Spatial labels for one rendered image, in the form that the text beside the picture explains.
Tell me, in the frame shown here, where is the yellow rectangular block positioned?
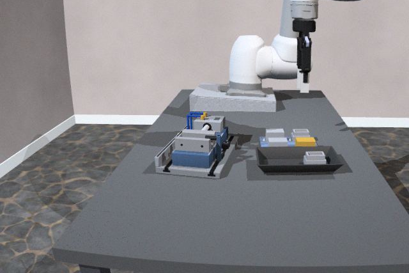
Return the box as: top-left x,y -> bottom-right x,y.
295,137 -> 316,146

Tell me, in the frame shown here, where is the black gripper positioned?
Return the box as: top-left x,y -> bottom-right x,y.
293,20 -> 316,93

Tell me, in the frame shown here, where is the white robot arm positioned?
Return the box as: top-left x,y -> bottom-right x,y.
218,0 -> 318,97

